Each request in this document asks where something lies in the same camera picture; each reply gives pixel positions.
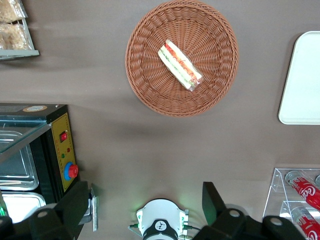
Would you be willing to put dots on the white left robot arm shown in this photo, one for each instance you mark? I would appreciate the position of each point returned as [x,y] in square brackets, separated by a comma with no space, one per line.
[162,212]

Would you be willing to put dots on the red cola bottle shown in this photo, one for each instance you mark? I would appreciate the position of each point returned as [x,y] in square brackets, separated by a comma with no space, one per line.
[306,191]
[306,222]

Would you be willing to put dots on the round brown wicker basket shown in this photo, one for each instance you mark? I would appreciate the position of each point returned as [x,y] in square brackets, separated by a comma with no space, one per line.
[150,82]

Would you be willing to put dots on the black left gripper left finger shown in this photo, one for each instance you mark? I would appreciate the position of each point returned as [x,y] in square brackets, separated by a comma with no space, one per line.
[67,215]

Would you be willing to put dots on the steel warmer pan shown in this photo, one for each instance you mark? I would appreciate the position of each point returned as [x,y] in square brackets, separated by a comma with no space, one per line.
[15,170]
[17,205]

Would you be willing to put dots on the beige plastic tray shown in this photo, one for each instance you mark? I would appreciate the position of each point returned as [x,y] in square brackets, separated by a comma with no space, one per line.
[302,82]

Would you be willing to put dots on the clear bag of puffed snacks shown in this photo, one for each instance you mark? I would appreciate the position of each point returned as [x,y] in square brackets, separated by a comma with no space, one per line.
[13,36]
[10,10]

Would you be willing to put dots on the tray of packaged snacks right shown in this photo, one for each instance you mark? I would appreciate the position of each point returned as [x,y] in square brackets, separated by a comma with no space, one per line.
[27,37]

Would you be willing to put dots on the triangle sandwich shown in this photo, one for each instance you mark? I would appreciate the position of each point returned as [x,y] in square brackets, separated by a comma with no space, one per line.
[178,63]

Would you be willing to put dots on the black food warmer cabinet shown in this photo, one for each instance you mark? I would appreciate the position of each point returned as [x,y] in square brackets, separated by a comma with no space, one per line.
[57,150]

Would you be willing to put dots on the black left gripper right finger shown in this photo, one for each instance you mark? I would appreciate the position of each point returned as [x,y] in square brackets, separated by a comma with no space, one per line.
[230,225]

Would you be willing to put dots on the clear acrylic bottle rack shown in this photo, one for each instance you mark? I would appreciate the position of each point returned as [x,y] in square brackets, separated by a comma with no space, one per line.
[275,190]

